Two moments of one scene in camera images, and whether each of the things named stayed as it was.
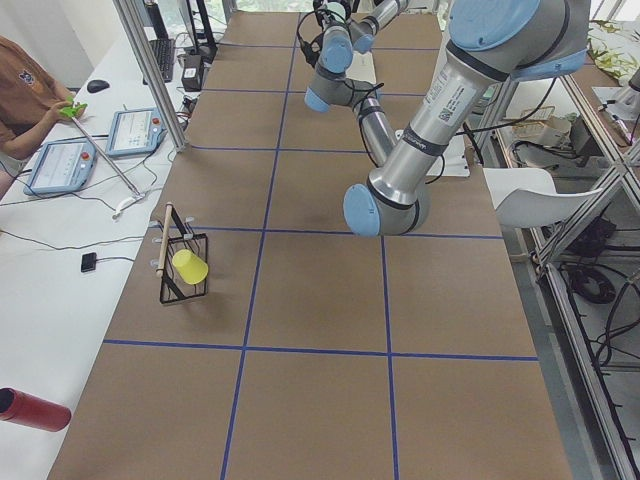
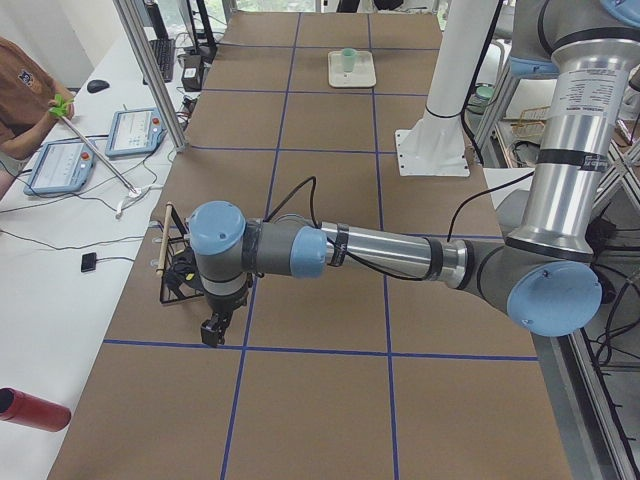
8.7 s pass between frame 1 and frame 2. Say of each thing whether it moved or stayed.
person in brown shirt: stayed
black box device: stayed
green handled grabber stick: moved
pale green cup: moved
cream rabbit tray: stayed
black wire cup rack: stayed
